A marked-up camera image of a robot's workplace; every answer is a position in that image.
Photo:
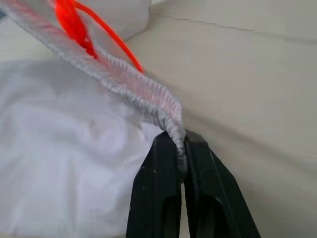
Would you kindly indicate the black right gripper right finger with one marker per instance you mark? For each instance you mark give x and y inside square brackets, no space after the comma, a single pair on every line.
[210,193]

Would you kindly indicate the white shorts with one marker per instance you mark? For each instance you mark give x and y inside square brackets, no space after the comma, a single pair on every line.
[62,148]

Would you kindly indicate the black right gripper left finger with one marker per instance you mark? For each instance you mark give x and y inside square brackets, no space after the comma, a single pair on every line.
[156,188]

